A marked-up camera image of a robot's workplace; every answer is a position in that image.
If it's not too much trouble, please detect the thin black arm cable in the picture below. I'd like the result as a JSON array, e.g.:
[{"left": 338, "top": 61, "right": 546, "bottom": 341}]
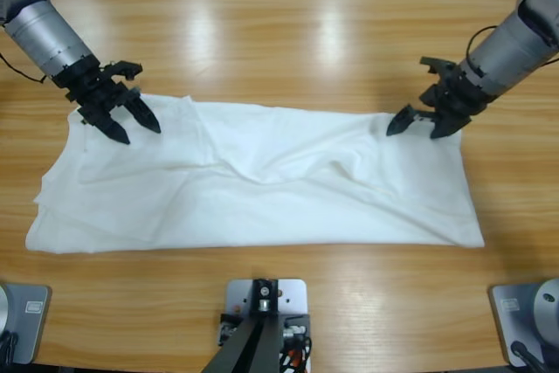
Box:
[
  {"left": 0, "top": 52, "right": 47, "bottom": 85},
  {"left": 465, "top": 24, "right": 559, "bottom": 69}
]

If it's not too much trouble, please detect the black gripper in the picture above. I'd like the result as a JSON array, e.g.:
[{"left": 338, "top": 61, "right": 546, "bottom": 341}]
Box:
[
  {"left": 52, "top": 58, "right": 162, "bottom": 146},
  {"left": 386, "top": 65, "right": 488, "bottom": 141}
]

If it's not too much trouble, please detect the white t-shirt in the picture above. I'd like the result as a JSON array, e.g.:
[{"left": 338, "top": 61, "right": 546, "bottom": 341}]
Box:
[{"left": 24, "top": 92, "right": 486, "bottom": 256}]

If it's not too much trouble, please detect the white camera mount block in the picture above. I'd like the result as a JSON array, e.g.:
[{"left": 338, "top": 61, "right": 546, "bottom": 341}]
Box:
[{"left": 217, "top": 277, "right": 314, "bottom": 373}]

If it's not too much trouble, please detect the black base power cable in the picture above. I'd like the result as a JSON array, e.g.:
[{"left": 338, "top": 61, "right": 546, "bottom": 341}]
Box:
[
  {"left": 0, "top": 331, "right": 21, "bottom": 365},
  {"left": 509, "top": 340, "right": 551, "bottom": 373}
]

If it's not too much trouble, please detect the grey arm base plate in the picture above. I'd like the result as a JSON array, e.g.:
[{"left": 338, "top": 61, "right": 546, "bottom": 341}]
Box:
[
  {"left": 0, "top": 281, "right": 53, "bottom": 366},
  {"left": 487, "top": 276, "right": 559, "bottom": 368}
]

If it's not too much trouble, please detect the dark camera post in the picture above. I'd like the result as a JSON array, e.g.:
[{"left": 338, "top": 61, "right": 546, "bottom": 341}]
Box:
[{"left": 203, "top": 277, "right": 280, "bottom": 373}]

